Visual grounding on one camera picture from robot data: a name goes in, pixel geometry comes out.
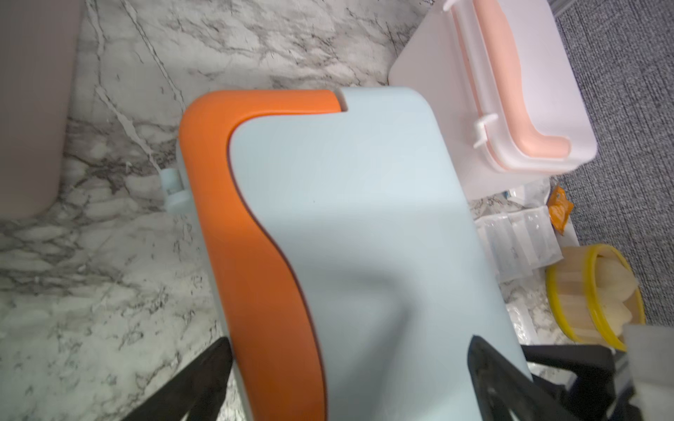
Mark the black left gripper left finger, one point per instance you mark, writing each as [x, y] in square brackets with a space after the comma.
[198, 392]

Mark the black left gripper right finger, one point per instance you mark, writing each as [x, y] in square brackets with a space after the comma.
[503, 392]

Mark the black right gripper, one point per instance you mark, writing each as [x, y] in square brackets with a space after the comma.
[601, 386]

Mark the clear plastic gauze box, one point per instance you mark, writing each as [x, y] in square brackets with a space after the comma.
[519, 243]

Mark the blue orange medicine box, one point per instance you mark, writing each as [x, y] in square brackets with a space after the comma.
[346, 263]

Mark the white pink medicine chest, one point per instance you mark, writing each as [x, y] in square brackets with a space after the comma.
[504, 95]

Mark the pink white medicine box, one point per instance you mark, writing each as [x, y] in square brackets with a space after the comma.
[38, 51]

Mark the orange plastic toy piece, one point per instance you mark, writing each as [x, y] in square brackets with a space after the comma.
[560, 208]

